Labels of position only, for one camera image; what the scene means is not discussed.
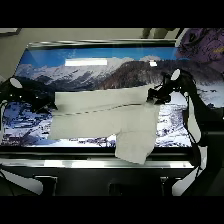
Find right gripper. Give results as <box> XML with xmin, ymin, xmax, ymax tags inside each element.
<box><xmin>145</xmin><ymin>83</ymin><xmax>173</xmax><ymax>106</ymax></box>

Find dark grey garment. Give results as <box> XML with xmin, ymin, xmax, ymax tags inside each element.
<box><xmin>201</xmin><ymin>107</ymin><xmax>224</xmax><ymax>135</ymax></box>

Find purple printed garment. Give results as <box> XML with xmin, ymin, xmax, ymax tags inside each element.
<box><xmin>175</xmin><ymin>27</ymin><xmax>224</xmax><ymax>73</ymax></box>

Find pale grey garment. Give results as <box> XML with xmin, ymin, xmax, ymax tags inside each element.
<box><xmin>47</xmin><ymin>83</ymin><xmax>162</xmax><ymax>166</ymax></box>

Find person's legs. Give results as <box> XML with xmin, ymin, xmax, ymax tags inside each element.
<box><xmin>141</xmin><ymin>27</ymin><xmax>183</xmax><ymax>40</ymax></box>

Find silver frame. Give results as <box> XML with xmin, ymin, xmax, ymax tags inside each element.
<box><xmin>0</xmin><ymin>155</ymin><xmax>198</xmax><ymax>197</ymax></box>

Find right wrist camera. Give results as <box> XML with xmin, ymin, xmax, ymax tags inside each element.
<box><xmin>160</xmin><ymin>71</ymin><xmax>172</xmax><ymax>88</ymax></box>

